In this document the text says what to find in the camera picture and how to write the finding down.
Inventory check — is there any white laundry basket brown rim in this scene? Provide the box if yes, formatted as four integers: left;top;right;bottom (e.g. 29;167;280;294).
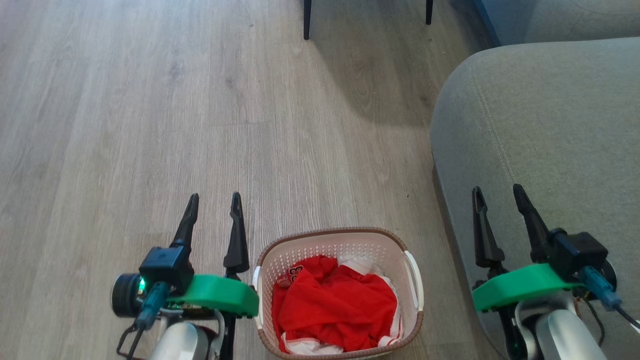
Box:
252;227;425;360

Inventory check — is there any blue plug black cable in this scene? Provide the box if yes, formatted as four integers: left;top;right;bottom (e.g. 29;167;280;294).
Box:
579;265;640;332
115;281;171;360

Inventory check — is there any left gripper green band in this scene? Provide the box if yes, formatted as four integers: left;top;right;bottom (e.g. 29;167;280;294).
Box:
166;192;260;319

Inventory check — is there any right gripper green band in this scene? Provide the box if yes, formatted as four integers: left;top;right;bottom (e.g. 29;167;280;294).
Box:
471;183;584;314

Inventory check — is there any red jersey garment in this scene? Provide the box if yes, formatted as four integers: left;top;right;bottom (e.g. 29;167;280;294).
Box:
271;254;401;354

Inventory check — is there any right blue plug black cable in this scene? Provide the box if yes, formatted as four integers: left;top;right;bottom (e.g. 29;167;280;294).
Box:
579;265;640;332

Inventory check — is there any grey fabric sofa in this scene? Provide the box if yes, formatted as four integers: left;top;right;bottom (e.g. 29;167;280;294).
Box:
429;0;640;360

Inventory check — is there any left blue plug black cable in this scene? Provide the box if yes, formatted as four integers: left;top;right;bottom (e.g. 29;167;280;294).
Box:
115;281;171;360

